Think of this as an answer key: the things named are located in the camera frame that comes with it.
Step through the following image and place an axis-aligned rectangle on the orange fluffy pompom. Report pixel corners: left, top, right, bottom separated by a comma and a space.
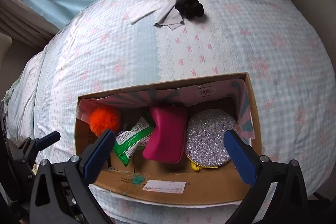
89, 106, 121, 137

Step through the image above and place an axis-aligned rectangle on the green wet wipes pack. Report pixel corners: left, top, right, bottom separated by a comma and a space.
113, 117, 155, 166

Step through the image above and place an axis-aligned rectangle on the silver glitter yellow sponge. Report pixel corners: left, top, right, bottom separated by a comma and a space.
185, 109, 238, 172

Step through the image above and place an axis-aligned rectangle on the magenta pouch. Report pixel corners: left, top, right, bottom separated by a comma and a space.
142, 106, 187, 164

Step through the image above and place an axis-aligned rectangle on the white paper towel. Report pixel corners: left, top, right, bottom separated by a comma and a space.
125, 0, 161, 24

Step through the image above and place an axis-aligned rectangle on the grey cleaning cloth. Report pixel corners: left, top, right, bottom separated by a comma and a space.
154, 0, 184, 30

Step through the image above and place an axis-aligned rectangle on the black scrunchie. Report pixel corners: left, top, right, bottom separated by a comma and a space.
175, 0, 204, 20

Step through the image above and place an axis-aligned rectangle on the cardboard box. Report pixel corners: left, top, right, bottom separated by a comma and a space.
75, 72, 261, 207

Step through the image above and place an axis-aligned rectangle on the brown left curtain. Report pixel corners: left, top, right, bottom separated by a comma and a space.
0, 0, 59, 50

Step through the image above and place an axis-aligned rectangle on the checkered floral bed sheet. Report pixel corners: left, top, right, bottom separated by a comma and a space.
2, 0, 333, 224

